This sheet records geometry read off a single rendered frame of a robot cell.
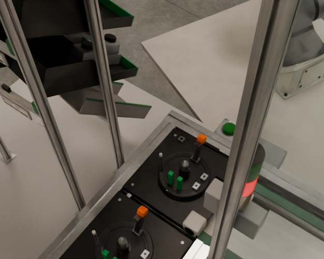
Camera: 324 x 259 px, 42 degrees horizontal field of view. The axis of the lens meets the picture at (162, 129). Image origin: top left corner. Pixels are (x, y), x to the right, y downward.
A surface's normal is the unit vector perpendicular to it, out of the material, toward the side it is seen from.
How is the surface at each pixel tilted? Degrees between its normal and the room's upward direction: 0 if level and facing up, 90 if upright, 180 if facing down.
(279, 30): 90
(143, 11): 1
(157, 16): 1
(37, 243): 0
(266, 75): 90
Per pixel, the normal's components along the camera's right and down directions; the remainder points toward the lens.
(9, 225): -0.02, -0.59
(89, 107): 0.69, 0.58
